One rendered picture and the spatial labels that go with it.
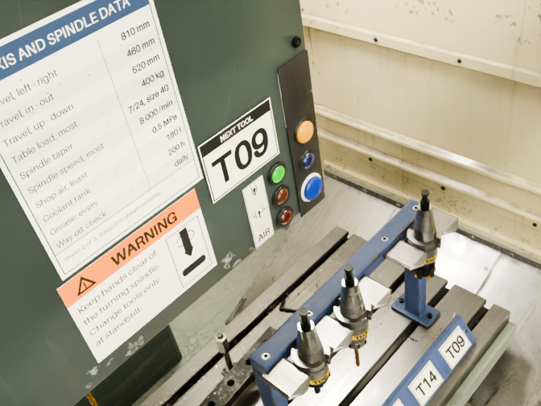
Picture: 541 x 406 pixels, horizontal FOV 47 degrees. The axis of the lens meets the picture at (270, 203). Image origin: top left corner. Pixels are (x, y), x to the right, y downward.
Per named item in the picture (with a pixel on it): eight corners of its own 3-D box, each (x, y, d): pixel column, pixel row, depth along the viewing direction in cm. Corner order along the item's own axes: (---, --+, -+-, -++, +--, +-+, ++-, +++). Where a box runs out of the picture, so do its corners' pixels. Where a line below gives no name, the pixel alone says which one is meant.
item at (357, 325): (345, 299, 110) (344, 289, 109) (377, 310, 107) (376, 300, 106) (328, 325, 107) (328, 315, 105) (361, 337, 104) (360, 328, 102)
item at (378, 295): (397, 294, 108) (397, 291, 108) (379, 313, 106) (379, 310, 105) (365, 276, 113) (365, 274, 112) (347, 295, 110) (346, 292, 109)
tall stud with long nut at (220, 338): (240, 369, 138) (229, 333, 130) (231, 377, 137) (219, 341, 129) (231, 362, 140) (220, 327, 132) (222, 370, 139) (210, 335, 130)
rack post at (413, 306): (440, 314, 141) (444, 218, 122) (427, 329, 139) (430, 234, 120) (403, 294, 147) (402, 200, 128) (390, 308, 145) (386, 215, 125)
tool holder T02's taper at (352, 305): (346, 295, 108) (343, 268, 103) (369, 303, 106) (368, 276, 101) (334, 313, 105) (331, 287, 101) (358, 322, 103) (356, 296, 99)
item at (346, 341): (359, 335, 103) (358, 333, 103) (339, 357, 101) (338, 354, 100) (326, 316, 107) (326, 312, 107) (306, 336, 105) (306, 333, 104)
